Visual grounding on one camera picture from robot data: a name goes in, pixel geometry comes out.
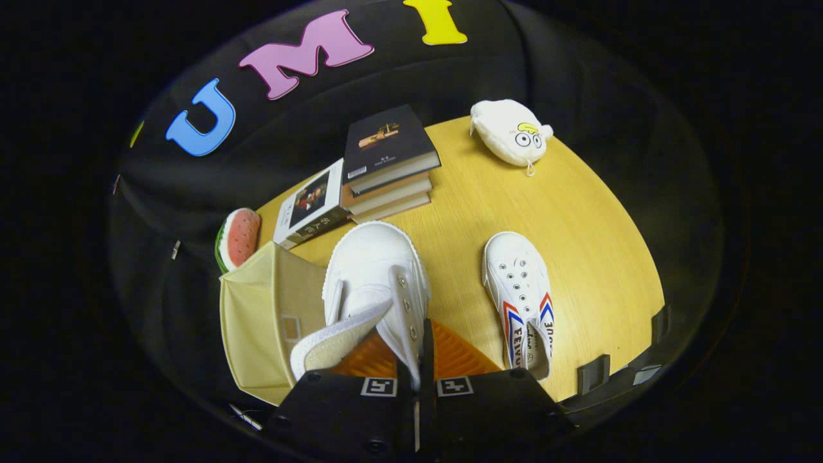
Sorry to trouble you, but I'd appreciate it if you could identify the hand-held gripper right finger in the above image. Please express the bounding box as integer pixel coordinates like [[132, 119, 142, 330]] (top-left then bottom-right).
[[421, 318, 576, 463]]

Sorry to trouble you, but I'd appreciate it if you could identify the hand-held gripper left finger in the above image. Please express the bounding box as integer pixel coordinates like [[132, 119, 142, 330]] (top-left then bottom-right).
[[264, 331, 417, 463]]

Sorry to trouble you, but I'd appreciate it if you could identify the white canvas shoe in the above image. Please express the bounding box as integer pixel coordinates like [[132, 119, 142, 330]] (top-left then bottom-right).
[[482, 231, 555, 381], [289, 221, 431, 390]]

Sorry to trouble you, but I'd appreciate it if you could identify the beige fabric storage box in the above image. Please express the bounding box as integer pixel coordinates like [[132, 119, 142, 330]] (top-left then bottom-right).
[[219, 241, 329, 407]]

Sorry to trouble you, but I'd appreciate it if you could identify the tan book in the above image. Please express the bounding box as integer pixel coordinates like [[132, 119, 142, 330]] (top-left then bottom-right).
[[350, 192, 431, 224]]

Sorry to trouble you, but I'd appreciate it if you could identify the black table edge clamp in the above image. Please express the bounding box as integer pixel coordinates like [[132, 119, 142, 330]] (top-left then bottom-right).
[[651, 305, 671, 345], [577, 354, 611, 395]]

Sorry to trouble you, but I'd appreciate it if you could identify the white book with portrait cover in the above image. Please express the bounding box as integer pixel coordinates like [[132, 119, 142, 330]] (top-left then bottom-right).
[[273, 158, 353, 250]]

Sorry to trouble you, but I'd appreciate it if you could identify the black hardcover book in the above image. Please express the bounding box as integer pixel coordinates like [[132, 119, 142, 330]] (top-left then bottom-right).
[[342, 104, 442, 195]]

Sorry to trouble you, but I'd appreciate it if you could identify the watermelon slice toy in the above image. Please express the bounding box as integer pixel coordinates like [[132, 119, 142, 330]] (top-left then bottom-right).
[[214, 208, 262, 274]]

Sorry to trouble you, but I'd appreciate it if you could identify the white plush pouch with eyes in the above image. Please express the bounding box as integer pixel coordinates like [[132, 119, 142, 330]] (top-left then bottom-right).
[[469, 98, 554, 176]]

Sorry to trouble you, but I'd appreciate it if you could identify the black backdrop cloth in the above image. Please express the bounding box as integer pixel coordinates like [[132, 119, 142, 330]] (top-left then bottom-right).
[[108, 0, 727, 412]]

